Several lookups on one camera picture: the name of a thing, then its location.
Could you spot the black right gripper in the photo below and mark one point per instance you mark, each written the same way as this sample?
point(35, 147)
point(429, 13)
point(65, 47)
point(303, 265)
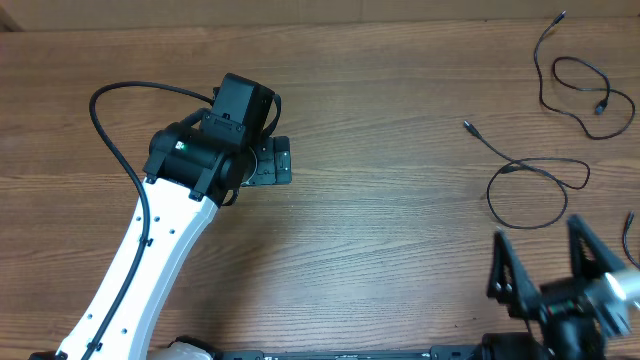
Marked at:
point(555, 295)

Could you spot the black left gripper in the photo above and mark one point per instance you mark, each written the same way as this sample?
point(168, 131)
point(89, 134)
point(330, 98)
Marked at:
point(272, 166)

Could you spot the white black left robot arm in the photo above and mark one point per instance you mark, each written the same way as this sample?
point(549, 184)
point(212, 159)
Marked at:
point(195, 167)

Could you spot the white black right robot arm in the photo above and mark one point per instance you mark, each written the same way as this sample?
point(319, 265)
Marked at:
point(525, 346)

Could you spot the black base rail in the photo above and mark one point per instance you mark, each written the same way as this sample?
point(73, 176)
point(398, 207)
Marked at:
point(325, 355)

